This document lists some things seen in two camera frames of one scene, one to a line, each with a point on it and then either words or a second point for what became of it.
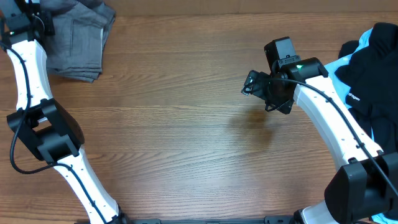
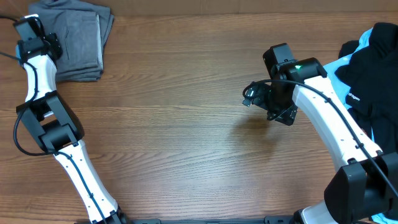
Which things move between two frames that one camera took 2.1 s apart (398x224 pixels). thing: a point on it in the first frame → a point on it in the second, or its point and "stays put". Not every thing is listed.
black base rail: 268,219 stays put
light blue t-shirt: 339,88 stays put
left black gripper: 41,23 → 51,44
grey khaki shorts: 76,49 stays put
